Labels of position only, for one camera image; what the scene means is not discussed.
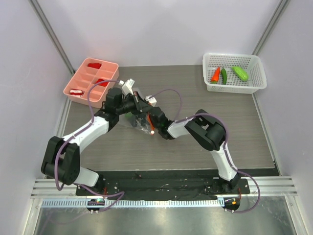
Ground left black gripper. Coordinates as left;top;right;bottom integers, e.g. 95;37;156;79
116;92;153;116

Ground green fake pepper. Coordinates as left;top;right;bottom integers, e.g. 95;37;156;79
125;113;134;119

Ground orange fake carrot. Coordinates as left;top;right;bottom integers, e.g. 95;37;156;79
211;67;221;84

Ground dark green fake chili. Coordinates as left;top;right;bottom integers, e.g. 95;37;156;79
221;68;227;85

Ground green fake pea pod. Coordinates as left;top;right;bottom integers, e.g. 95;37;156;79
231;66;249;81

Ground clear orange zip top bag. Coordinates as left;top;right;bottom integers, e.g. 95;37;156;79
117;84;155;135

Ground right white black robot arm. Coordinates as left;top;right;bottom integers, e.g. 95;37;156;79
132;107;241;193

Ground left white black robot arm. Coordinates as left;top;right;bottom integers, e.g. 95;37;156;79
41;88;157;195

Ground red fake food middle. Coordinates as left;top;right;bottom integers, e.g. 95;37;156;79
95;79;109;87

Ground red fake food top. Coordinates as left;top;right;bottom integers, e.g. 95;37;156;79
88;63;102;69

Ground red white fake food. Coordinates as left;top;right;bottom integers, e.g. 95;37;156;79
69;89;84;96

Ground pink compartment tray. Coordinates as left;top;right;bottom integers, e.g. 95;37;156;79
63;58;119;108

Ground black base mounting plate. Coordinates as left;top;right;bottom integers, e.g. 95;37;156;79
75;169;250;201

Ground white perforated plastic basket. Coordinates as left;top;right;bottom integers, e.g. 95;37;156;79
202;53;267;94

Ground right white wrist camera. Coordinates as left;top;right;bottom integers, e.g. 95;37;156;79
145;96;157;107

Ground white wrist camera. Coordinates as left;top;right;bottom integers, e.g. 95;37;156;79
145;96;157;107
118;79;135;95

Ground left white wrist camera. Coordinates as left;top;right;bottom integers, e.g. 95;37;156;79
118;79;135;95

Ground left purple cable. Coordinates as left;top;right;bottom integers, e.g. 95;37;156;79
55;79;125;218

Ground white slotted cable duct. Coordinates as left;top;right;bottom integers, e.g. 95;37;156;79
41;198;224;209

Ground aluminium frame rail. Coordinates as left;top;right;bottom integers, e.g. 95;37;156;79
31;176;298;197

